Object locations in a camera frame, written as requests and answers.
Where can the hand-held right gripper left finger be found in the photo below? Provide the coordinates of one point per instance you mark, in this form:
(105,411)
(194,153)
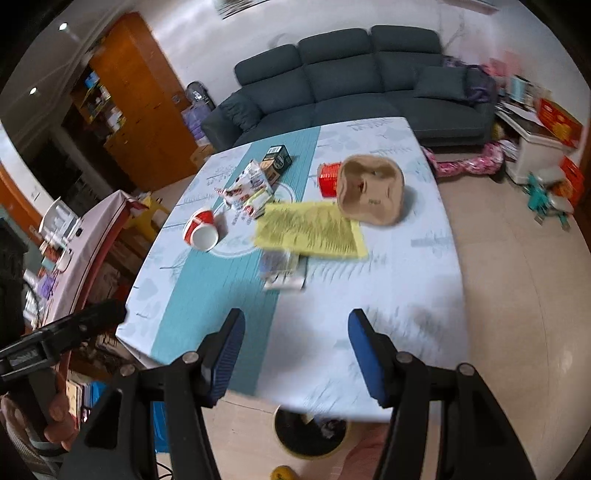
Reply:
(226,355)

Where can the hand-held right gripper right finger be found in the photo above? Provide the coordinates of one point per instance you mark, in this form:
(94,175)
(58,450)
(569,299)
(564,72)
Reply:
(367,355)

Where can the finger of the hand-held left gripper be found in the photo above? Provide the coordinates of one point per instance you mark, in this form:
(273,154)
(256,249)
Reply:
(92,318)

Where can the dark blue trash bin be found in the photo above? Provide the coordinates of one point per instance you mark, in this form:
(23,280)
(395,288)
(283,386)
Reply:
(300,436)

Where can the red paper cup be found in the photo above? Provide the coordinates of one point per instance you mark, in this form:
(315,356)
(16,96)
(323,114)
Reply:
(198,226)

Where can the white green small packet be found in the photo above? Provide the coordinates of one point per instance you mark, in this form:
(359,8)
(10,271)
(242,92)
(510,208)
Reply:
(256,203)

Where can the brown paper pulp tray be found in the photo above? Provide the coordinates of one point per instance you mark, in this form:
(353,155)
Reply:
(369,191)

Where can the white printed snack bag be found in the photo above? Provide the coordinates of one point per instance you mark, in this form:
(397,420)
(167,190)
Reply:
(247,184)

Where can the brown kraft carton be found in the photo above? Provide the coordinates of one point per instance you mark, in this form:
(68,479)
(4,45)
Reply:
(271,171)

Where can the dark green carton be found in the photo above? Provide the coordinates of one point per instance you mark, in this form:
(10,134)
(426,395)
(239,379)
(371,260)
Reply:
(279,156)

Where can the person's left hand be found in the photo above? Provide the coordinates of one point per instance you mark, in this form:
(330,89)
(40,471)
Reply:
(62,427)

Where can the side table with pink cloth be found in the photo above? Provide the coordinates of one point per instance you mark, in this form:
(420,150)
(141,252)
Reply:
(87,258)

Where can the printed teal white tablecloth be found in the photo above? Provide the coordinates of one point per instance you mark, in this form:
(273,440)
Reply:
(406,277)

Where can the person's right leg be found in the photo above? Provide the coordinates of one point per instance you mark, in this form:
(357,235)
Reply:
(369,454)

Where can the white plastic organizer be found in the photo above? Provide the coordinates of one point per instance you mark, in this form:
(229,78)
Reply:
(60,219)

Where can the blue plastic item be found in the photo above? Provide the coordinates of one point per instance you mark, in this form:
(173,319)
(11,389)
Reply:
(152,429)

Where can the yellow plastic stool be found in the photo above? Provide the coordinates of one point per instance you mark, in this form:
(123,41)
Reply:
(145,212)

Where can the yellow slipper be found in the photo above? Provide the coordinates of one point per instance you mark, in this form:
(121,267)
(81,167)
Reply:
(282,473)

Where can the brown cardboard box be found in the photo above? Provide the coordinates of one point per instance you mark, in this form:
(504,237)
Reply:
(202,156)

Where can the pink floral cloth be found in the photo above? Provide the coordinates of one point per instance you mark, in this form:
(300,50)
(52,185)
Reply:
(466,164)

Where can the purple packages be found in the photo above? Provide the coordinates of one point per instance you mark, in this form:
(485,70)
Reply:
(194,122)

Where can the wooden cabinet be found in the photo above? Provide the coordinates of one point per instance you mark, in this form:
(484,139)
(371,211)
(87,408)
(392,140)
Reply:
(138,101)

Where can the teal folding stools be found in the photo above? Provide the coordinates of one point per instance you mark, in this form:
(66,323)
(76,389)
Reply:
(547,196)

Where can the dark teal sofa pillow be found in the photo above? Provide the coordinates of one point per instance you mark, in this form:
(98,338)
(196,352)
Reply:
(438,83)
(238,114)

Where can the standing fan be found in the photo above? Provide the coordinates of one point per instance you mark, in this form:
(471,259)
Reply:
(198,94)

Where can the white low cabinet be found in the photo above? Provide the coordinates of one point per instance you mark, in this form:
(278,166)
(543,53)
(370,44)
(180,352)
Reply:
(535,147)

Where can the dark teal sofa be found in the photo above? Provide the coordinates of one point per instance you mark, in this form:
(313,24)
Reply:
(351,87)

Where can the small red gift box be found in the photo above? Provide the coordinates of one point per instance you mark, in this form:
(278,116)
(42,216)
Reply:
(572,177)

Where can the purple bag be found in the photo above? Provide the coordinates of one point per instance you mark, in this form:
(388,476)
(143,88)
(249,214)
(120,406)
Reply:
(480,81)

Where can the large red gift box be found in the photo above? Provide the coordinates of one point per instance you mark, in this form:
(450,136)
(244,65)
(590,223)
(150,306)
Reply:
(558,121)

